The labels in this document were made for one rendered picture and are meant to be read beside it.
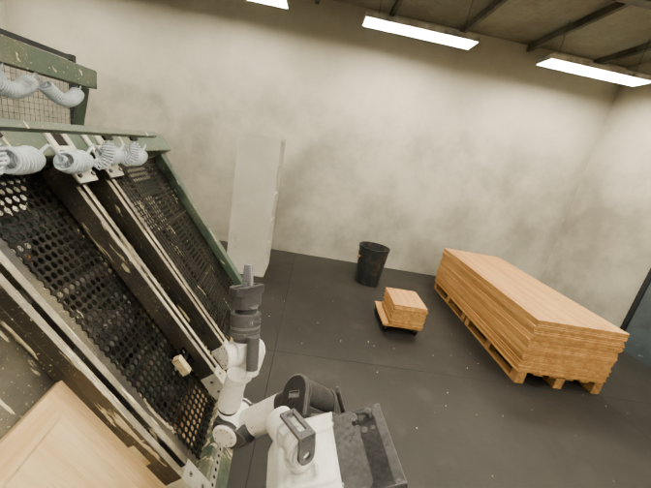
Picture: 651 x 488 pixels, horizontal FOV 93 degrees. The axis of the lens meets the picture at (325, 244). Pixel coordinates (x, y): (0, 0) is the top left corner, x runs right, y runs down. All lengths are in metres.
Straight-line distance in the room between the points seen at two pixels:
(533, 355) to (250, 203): 3.90
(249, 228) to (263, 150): 1.12
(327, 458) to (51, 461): 0.59
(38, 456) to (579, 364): 4.36
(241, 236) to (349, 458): 4.18
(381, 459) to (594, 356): 3.88
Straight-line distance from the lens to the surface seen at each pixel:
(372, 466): 0.80
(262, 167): 4.54
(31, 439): 0.98
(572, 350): 4.34
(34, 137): 1.31
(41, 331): 1.00
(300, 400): 0.94
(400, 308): 3.97
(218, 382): 1.53
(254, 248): 4.78
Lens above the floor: 2.00
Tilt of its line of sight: 16 degrees down
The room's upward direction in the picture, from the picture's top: 11 degrees clockwise
